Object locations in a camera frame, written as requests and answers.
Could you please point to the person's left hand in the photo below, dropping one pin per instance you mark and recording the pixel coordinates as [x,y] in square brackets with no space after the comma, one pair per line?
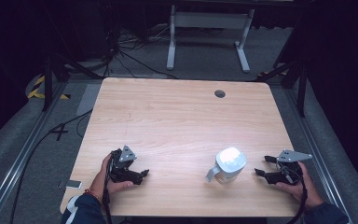
[102,185]

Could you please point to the grey floor plate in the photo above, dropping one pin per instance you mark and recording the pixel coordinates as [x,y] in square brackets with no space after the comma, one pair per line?
[88,99]

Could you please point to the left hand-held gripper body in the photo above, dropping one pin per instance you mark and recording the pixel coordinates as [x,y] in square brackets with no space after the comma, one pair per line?
[122,174]

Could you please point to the person's right hand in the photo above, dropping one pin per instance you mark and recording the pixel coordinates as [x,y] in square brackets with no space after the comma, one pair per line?
[307,191]

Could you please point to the yellow and black floor tape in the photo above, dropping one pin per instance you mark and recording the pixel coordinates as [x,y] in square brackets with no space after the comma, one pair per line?
[37,90]

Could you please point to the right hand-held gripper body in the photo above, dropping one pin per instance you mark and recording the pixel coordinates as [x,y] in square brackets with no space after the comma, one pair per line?
[287,175]

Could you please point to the aluminium floor rail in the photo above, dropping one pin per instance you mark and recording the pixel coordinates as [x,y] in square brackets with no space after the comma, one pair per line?
[315,149]
[21,155]

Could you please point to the black metal stand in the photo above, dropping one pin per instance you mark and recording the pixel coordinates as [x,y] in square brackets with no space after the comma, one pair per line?
[48,81]
[301,81]

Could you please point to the white metal desk frame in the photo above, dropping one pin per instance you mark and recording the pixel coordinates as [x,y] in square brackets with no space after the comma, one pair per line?
[209,21]

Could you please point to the white lidded pitcher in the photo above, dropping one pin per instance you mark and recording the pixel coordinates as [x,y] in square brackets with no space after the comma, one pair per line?
[228,165]

